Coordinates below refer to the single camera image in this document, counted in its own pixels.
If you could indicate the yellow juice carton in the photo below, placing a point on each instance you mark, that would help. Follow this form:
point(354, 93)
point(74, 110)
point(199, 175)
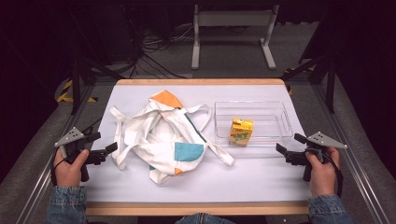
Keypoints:
point(240, 132)

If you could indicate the white metal stand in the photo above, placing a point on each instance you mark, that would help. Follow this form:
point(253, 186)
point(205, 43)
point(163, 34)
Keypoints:
point(234, 18)

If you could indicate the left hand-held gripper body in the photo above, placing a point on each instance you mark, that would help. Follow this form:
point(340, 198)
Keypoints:
point(77, 149)

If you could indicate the yellow and black floor tape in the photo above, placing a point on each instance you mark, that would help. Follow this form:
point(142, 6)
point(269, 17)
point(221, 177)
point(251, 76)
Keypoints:
point(63, 96)

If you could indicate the person's denim lap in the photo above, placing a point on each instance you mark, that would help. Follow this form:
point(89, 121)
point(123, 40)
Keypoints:
point(202, 218)

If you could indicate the person's right hand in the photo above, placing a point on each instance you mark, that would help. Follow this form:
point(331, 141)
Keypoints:
point(323, 175)

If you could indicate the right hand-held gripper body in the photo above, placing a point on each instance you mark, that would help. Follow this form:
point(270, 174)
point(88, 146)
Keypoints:
point(311, 152)

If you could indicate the white canvas tote bag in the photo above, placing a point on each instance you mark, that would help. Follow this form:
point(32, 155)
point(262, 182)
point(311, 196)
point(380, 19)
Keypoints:
point(162, 143)

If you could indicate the black tripod stand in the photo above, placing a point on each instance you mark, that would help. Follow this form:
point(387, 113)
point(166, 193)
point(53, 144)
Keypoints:
point(323, 70)
point(81, 73)

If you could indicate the white table mat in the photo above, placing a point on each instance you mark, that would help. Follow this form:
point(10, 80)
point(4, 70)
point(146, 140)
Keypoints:
point(249, 177)

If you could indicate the person's left hand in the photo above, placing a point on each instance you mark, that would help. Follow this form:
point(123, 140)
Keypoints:
point(69, 171)

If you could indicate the clear plastic container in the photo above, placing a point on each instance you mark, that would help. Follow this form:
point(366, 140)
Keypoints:
point(267, 124)

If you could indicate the aluminium frame rail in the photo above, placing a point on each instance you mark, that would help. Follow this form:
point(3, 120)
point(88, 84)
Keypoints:
point(361, 180)
point(34, 193)

